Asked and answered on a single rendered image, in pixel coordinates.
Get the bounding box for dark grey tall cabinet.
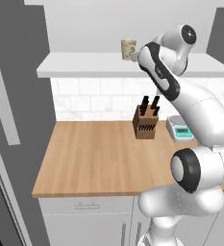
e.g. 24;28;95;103
0;0;58;246

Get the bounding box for wooden knife block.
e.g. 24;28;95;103
132;104;160;140

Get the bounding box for white kitchen scale teal display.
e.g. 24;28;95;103
165;114;195;143

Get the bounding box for beige speckled mug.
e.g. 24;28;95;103
120;38;138;62

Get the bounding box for white drawer front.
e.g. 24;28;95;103
38;195;137;216

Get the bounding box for black oven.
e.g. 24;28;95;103
0;162;32;246

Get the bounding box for white wall shelf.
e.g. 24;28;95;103
36;52;224;79

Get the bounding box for silver drawer handle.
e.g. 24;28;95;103
73;202;100;211

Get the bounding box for silver cupboard door handle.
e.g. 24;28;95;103
120;222;127;246
135;221;142;246

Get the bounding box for dark grey wall cabinet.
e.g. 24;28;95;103
206;7;224;80

